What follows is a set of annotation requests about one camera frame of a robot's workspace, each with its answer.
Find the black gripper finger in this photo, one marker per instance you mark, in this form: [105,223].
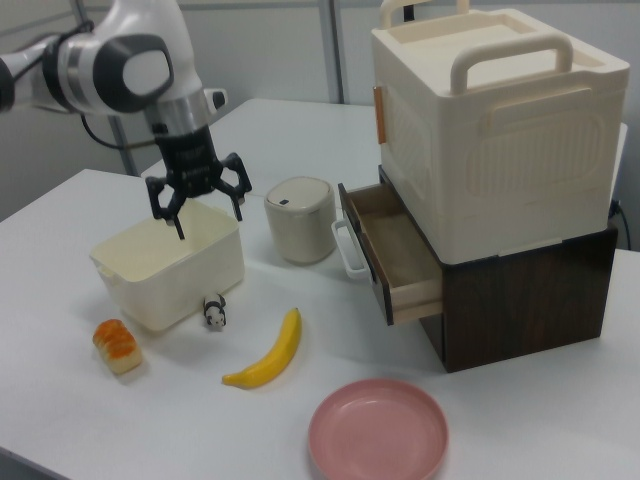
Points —
[239,177]
[157,197]

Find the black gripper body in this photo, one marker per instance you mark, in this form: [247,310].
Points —
[187,155]

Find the white plastic box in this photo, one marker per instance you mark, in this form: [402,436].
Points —
[150,295]

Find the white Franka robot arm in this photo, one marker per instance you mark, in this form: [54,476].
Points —
[140,30]

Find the small beige trash can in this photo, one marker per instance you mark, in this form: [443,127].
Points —
[300,230]

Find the small panda figurine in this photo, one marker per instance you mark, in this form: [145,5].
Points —
[215,315]

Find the toy bread with orange glaze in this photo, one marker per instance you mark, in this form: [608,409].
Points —
[117,347]

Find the yellow toy banana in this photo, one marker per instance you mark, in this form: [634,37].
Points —
[280,350]

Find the wooden crate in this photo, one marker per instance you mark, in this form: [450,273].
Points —
[500,150]

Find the pink plastic plate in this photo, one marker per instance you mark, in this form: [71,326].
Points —
[375,435]

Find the dark wooden drawer cabinet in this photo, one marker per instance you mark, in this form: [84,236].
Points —
[525,310]

